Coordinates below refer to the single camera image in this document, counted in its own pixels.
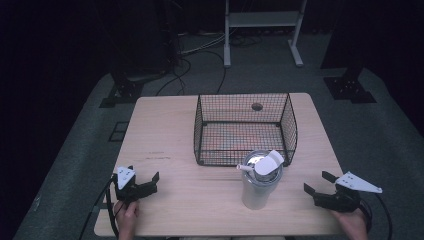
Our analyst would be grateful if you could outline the person's left hand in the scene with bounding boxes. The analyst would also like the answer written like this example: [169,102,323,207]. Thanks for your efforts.
[113,200,141,233]

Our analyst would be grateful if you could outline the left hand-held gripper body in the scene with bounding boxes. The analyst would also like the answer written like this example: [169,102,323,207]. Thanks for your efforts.
[112,166,159,205]

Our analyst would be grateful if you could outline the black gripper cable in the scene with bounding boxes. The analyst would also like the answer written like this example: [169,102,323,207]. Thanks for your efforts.
[78,176,120,240]
[359,194,394,240]

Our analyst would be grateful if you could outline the black flat stand base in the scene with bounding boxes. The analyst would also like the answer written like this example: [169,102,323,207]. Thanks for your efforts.
[98,71,145,109]
[322,65,378,105]

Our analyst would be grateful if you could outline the black floor cable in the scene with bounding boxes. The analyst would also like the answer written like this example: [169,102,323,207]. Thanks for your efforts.
[154,49,228,97]

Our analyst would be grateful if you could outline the black wire basket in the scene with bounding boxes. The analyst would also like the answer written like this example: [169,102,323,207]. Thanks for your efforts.
[193,92,299,167]

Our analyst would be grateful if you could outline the white metal stand frame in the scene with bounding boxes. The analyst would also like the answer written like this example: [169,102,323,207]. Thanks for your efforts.
[223,0,308,69]

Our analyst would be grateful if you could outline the white floor cables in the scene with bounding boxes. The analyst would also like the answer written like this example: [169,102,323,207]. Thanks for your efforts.
[179,30,228,57]

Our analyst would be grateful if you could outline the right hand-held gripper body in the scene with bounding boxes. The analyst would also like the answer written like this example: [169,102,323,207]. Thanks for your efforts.
[312,171,384,214]

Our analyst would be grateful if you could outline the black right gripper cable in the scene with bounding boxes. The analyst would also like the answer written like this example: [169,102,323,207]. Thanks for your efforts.
[359,194,394,240]

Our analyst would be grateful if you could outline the person's right hand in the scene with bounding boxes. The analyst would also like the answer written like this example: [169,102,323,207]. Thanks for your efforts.
[331,208,369,240]

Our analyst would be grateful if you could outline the silver tumbler with white lid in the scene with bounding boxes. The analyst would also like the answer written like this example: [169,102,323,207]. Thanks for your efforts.
[236,149,286,211]

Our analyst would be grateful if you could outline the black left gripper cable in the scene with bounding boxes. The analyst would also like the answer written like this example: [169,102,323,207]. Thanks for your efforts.
[78,176,120,240]

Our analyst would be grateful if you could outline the dark equipment cabinet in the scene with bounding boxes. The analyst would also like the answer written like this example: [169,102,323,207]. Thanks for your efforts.
[111,0,183,78]

